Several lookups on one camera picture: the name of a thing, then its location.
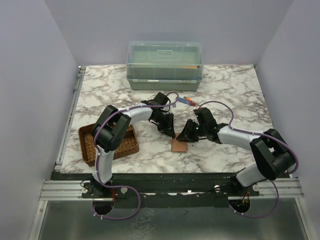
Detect tan leather card holder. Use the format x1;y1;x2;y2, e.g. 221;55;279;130
171;133;188;153

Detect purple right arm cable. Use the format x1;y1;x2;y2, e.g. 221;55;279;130
196;100;300;219

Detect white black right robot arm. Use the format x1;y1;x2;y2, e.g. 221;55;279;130
176;107;296;196

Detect aluminium extrusion rail left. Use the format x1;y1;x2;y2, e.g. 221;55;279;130
39;180;93;201

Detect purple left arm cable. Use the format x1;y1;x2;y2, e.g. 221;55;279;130
92;91;181;221

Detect blue red handled screwdriver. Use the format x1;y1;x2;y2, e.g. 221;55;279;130
176;97;191;106

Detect orange grey small screwdriver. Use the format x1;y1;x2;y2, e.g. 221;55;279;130
184;97;200;107

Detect aluminium extrusion rail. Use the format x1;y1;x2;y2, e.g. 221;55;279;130
39;180;93;201
257;177;305;199

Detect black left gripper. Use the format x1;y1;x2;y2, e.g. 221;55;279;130
152;112;176;138

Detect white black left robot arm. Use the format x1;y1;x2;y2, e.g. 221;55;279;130
91;92;176;198

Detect brown woven divided tray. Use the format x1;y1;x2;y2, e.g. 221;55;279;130
77;122;140;168

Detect black metal base rail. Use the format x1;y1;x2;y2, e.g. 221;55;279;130
51;171;266;208

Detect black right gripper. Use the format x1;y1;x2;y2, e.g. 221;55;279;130
176;119;207;143

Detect aluminium extrusion rail right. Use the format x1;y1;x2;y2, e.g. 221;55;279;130
257;177;305;199

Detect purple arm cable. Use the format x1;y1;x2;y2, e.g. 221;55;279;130
92;91;181;221
196;100;300;219

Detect clear green plastic storage box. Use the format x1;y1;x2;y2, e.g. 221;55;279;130
126;41;204;91

